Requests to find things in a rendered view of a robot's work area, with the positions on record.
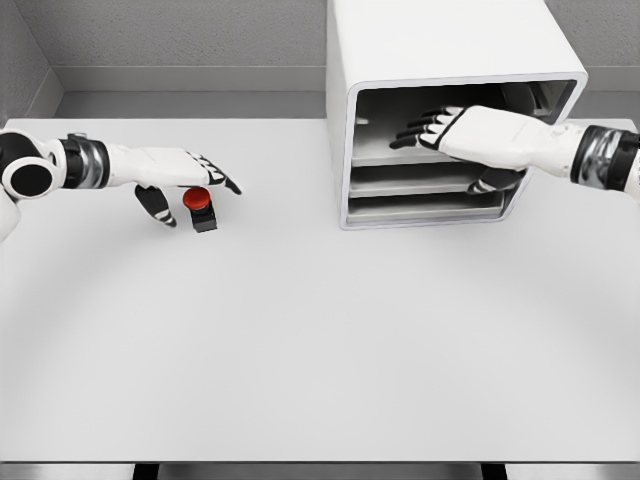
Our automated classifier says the grey cabinet drawer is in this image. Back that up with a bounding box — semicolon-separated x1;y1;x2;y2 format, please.
346;190;507;225
348;162;521;198
351;90;576;168

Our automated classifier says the white tabletop storage cabinet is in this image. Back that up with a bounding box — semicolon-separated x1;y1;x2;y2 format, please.
325;0;590;232

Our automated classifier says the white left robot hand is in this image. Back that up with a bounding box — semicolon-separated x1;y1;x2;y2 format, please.
130;146;244;230

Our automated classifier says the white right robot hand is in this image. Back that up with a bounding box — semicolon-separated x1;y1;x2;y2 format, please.
389;104;542;196

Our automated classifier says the red button black switch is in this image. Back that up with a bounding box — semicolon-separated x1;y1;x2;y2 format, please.
181;185;219;235

